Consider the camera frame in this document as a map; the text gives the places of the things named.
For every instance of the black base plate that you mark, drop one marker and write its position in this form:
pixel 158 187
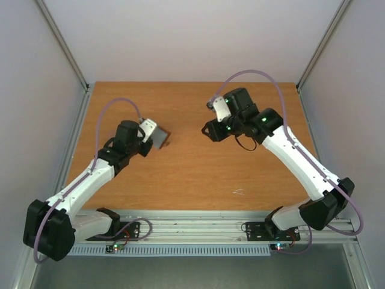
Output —
pixel 255 231
pixel 131 231

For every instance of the right aluminium corner post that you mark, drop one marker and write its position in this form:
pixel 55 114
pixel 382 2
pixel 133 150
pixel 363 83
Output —
pixel 334 23

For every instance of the left aluminium corner post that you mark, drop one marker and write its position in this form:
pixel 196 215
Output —
pixel 42 6

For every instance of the brown leather card holder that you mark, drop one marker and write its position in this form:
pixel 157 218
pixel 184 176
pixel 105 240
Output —
pixel 160 137

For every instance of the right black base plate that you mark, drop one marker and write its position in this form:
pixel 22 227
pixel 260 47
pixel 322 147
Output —
pixel 255 231

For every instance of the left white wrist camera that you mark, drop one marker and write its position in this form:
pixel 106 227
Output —
pixel 146 128

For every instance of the aluminium corner post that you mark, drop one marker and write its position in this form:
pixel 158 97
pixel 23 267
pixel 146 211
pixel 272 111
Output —
pixel 42 6
pixel 334 23

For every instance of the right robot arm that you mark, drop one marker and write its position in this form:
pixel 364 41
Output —
pixel 237 114

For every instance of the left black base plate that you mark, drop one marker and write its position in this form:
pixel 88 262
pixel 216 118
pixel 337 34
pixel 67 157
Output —
pixel 131 231

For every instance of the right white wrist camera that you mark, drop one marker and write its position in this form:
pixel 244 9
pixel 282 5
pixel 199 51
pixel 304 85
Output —
pixel 220 107

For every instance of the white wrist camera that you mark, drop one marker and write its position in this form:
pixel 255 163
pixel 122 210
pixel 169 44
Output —
pixel 220 107
pixel 146 128

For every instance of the left circuit board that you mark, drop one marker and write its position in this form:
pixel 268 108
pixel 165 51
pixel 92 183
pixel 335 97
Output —
pixel 114 248

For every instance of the aluminium rail frame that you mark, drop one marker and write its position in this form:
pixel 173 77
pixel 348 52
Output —
pixel 217 227

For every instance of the right circuit board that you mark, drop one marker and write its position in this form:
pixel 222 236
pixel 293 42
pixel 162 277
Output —
pixel 280 246

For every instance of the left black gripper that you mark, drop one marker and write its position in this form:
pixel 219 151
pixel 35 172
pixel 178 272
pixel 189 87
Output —
pixel 145 152

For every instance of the grey slotted cable duct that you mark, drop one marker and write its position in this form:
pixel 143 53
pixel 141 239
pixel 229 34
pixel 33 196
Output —
pixel 169 250

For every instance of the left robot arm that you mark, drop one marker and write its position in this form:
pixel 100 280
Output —
pixel 53 226

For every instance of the circuit board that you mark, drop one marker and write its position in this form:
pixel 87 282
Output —
pixel 114 248
pixel 280 246

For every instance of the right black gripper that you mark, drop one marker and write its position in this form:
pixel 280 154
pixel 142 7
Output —
pixel 213 131

